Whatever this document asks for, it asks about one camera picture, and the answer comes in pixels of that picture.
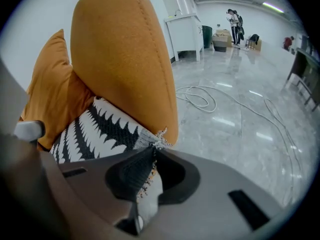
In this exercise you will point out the orange cushion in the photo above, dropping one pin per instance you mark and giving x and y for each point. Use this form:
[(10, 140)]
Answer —
[(55, 89)]

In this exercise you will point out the dark waste bin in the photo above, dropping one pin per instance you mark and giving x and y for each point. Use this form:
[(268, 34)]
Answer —
[(207, 36)]

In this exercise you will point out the grey fisheye gripper camera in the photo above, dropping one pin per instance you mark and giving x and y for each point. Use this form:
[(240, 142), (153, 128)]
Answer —
[(27, 131)]

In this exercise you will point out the black white patterned pillow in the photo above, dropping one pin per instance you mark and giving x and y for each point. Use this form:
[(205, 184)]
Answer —
[(100, 134)]

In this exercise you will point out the chair with dark jacket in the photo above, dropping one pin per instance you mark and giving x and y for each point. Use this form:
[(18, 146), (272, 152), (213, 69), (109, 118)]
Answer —
[(253, 39)]

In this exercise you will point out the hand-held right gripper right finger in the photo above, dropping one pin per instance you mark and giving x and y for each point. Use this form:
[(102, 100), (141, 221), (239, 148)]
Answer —
[(215, 184)]

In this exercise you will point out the orange sofa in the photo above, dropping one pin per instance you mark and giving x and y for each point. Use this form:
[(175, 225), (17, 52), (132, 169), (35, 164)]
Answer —
[(120, 46)]

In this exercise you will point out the dark wooden table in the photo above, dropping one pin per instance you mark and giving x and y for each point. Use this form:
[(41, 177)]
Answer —
[(307, 69)]

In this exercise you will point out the white sink cabinet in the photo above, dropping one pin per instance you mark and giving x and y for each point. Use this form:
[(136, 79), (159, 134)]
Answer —
[(185, 34)]

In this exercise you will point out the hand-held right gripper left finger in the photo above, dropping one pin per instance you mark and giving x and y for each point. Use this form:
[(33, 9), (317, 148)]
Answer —
[(95, 196)]

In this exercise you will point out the woven basket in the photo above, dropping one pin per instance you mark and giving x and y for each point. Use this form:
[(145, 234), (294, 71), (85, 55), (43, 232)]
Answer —
[(219, 44)]

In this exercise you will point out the cardboard box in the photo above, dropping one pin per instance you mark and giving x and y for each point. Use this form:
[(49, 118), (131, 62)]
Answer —
[(225, 35), (258, 45)]

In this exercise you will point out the long ceiling light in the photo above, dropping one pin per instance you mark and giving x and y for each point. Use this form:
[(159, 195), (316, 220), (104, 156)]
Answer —
[(273, 7)]

